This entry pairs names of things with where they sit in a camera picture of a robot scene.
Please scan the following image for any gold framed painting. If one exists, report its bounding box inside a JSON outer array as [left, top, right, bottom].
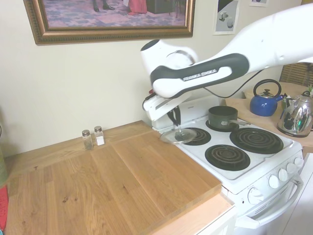
[[23, 0, 196, 45]]

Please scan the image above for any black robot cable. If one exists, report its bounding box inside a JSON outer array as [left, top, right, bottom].
[[202, 69, 267, 98]]

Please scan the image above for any round glass pot lid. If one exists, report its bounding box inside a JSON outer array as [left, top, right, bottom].
[[160, 124, 196, 145]]

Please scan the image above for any shiny silver kettle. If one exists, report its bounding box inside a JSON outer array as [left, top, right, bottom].
[[277, 91, 313, 138]]

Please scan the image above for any green cloth item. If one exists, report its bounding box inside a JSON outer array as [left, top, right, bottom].
[[0, 144, 8, 189]]

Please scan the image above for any wooden window blind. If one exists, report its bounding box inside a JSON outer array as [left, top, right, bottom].
[[278, 62, 313, 87]]

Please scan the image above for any glass salt shaker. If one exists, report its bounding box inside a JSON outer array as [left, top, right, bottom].
[[94, 126, 105, 146]]

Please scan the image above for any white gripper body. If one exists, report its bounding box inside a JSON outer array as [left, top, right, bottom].
[[143, 94, 189, 121]]

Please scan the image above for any dark green saucepan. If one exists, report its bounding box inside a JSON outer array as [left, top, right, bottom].
[[208, 106, 251, 130]]

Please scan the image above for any large wooden butcher block slab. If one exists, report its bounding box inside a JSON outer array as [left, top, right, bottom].
[[6, 119, 223, 235]]

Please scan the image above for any red cloth item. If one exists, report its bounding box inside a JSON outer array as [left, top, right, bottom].
[[0, 186, 9, 231]]

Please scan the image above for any large black coil burner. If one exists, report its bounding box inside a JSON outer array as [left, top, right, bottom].
[[229, 128, 284, 155]]

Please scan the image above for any blue stovetop kettle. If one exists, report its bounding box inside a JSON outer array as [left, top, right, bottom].
[[249, 79, 285, 117]]

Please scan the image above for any white oven door handle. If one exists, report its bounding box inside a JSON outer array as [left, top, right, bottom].
[[251, 176, 304, 225]]

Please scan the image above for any glass pepper shaker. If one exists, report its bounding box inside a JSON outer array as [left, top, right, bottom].
[[82, 130, 93, 150]]

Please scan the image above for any large grey shapes poster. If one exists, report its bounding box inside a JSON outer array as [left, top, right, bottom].
[[213, 0, 240, 35]]

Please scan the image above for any white electric stove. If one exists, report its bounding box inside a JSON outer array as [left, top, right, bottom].
[[151, 99, 313, 235]]

